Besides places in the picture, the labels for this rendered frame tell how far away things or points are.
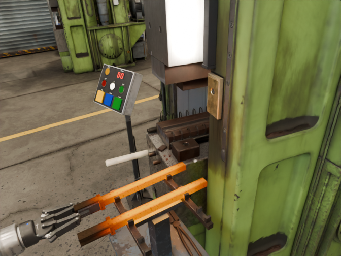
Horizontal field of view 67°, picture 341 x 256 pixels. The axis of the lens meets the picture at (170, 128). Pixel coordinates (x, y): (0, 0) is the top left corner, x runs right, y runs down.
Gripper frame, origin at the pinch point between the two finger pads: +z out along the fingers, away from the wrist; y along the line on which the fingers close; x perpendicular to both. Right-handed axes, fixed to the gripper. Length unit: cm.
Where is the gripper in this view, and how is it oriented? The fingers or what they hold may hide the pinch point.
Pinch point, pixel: (88, 207)
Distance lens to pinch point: 95.0
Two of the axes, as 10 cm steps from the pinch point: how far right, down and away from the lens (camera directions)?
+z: 8.5, -2.9, 4.4
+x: -0.5, -8.7, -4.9
